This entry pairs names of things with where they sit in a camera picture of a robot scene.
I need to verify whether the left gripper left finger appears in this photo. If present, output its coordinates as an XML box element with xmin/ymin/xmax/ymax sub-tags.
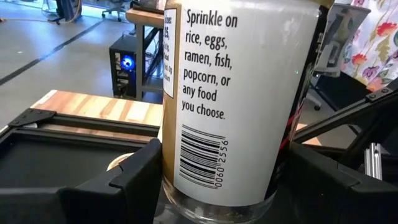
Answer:
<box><xmin>0</xmin><ymin>138</ymin><xmax>164</xmax><ymax>224</ymax></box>

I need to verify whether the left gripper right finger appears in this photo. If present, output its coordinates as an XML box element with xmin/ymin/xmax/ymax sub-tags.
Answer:
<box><xmin>267</xmin><ymin>141</ymin><xmax>398</xmax><ymax>224</ymax></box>

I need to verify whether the black computer tower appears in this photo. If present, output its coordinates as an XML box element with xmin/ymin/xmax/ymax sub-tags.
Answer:
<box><xmin>108</xmin><ymin>34</ymin><xmax>139</xmax><ymax>100</ymax></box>

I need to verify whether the grey office chair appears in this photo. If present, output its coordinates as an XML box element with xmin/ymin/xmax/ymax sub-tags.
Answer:
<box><xmin>306</xmin><ymin>2</ymin><xmax>373</xmax><ymax>111</ymax></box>

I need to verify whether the floral patterned cloth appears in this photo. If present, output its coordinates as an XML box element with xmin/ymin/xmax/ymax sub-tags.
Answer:
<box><xmin>340</xmin><ymin>0</ymin><xmax>398</xmax><ymax>93</ymax></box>

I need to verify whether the wooden desk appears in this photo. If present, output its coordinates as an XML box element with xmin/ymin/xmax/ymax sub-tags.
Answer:
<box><xmin>126</xmin><ymin>0</ymin><xmax>165</xmax><ymax>102</ymax></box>

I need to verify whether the black stand base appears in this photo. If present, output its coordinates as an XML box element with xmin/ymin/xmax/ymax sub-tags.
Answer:
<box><xmin>46</xmin><ymin>0</ymin><xmax>83</xmax><ymax>26</ymax></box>

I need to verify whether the silver mounting bracket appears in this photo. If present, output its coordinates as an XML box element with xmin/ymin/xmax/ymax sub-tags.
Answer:
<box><xmin>363</xmin><ymin>142</ymin><xmax>383</xmax><ymax>181</ymax></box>

